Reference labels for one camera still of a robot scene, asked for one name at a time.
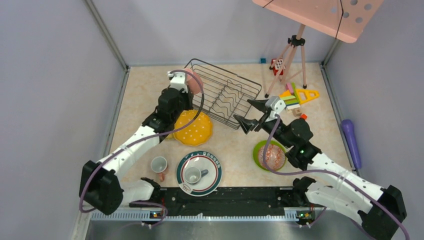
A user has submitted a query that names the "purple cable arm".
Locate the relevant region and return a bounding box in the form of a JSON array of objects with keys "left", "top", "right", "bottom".
[
  {"left": 78, "top": 69, "right": 206, "bottom": 229},
  {"left": 261, "top": 114, "right": 412, "bottom": 240}
]

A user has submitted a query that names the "pink tripod stand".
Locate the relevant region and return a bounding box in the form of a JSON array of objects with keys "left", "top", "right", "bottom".
[{"left": 264, "top": 23, "right": 308, "bottom": 99}]

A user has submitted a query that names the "pink perforated board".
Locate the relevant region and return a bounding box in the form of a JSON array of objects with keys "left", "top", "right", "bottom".
[{"left": 252, "top": 0, "right": 384, "bottom": 44}]

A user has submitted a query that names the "red white dice box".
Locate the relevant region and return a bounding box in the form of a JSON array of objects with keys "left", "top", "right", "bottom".
[{"left": 269, "top": 58, "right": 286, "bottom": 76}]

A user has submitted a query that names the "purple handle tool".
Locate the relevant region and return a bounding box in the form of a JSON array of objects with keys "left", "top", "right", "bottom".
[{"left": 341, "top": 119, "right": 362, "bottom": 169}]

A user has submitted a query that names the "stack of coloured wooden blocks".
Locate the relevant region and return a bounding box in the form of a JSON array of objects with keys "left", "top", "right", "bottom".
[{"left": 279, "top": 82, "right": 303, "bottom": 117}]

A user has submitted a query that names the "dark wire dish rack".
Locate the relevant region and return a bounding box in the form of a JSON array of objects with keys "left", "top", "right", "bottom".
[{"left": 184, "top": 58, "right": 262, "bottom": 130}]

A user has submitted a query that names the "red patterned bowl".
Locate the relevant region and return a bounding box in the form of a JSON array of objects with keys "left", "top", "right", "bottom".
[{"left": 257, "top": 143, "right": 286, "bottom": 171}]

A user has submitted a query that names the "yellow polka dot plate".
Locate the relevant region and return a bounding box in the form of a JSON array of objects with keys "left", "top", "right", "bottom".
[{"left": 173, "top": 109, "right": 214, "bottom": 147}]

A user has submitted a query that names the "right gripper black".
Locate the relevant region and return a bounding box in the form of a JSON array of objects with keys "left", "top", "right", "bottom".
[{"left": 234, "top": 99, "right": 293, "bottom": 149}]

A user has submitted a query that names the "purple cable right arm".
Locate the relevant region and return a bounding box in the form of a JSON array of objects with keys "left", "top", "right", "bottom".
[{"left": 261, "top": 114, "right": 412, "bottom": 240}]

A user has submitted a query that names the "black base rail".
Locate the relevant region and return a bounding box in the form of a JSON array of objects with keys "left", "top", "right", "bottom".
[{"left": 155, "top": 186, "right": 327, "bottom": 218}]

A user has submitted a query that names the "white plate green red rim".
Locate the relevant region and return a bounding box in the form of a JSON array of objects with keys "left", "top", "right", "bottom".
[{"left": 175, "top": 151, "right": 223, "bottom": 197}]

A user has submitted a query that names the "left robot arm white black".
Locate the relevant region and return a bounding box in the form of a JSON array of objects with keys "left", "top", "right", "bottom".
[{"left": 78, "top": 87, "right": 194, "bottom": 215}]

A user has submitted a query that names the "orange cube block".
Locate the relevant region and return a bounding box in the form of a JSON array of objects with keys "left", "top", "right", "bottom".
[{"left": 299, "top": 114, "right": 308, "bottom": 121}]

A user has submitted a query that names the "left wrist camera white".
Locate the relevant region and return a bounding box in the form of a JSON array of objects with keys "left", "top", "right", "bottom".
[{"left": 167, "top": 71, "right": 189, "bottom": 93}]

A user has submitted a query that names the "pink mug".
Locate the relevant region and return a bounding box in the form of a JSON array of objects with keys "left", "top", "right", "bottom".
[{"left": 183, "top": 68, "right": 204, "bottom": 95}]

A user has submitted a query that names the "grey white cup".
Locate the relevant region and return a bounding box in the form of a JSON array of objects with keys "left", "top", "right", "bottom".
[{"left": 184, "top": 167, "right": 209, "bottom": 185}]

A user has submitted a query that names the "yellow triangle toy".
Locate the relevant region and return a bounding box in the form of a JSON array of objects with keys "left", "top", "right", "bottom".
[{"left": 295, "top": 88, "right": 320, "bottom": 105}]

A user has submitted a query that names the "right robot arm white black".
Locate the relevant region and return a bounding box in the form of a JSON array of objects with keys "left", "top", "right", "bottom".
[{"left": 234, "top": 97, "right": 410, "bottom": 240}]

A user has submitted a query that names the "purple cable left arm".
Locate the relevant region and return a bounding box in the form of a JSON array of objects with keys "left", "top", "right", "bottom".
[{"left": 78, "top": 69, "right": 206, "bottom": 229}]

